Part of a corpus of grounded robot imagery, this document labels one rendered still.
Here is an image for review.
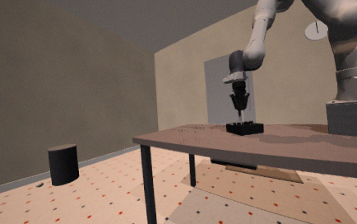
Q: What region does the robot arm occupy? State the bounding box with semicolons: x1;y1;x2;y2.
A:
223;0;357;100

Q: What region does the black lighting desk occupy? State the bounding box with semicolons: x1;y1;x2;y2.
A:
226;121;264;136

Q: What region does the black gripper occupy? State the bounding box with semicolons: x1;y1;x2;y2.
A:
229;81;249;121

